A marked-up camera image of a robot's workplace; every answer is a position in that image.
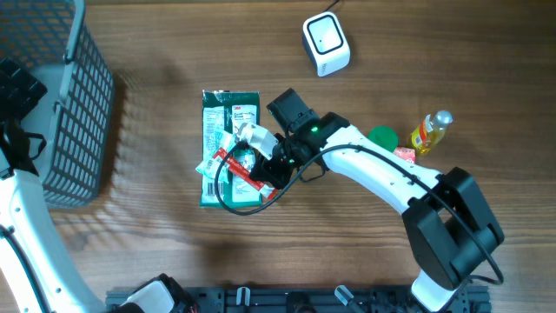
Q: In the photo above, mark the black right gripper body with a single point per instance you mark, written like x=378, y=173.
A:
x=284, y=161

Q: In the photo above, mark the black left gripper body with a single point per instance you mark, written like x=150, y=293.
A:
x=15, y=100

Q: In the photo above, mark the red stick sachet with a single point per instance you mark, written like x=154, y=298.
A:
x=243, y=187

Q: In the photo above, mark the green white gloves packet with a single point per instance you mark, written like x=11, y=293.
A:
x=225, y=110

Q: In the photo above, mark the green lid round jar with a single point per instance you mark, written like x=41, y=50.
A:
x=385, y=137

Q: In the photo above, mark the yellow oil bottle silver cap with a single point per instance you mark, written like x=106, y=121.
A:
x=430, y=132

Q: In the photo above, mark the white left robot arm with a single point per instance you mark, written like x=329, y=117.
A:
x=34, y=260

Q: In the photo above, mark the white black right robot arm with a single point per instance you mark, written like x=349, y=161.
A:
x=450, y=227

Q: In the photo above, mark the white barcode scanner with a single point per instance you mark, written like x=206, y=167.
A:
x=325, y=43

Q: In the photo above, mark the grey plastic mesh basket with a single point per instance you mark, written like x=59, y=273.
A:
x=50, y=41

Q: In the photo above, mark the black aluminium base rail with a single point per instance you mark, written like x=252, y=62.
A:
x=472, y=299

